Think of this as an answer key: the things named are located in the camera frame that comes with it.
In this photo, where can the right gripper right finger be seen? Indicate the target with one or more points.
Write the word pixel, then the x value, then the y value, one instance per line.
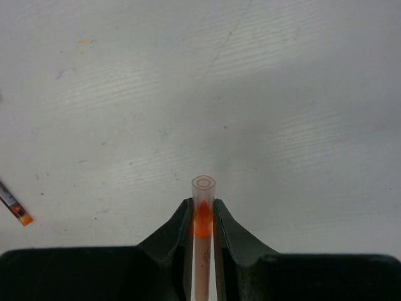
pixel 247 269

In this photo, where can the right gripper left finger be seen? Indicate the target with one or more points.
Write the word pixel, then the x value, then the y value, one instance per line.
pixel 158 268

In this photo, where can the orange highlighter pen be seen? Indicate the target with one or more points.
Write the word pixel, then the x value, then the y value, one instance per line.
pixel 203 196

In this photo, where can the red capped pen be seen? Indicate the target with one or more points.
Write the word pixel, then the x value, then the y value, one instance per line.
pixel 14 206

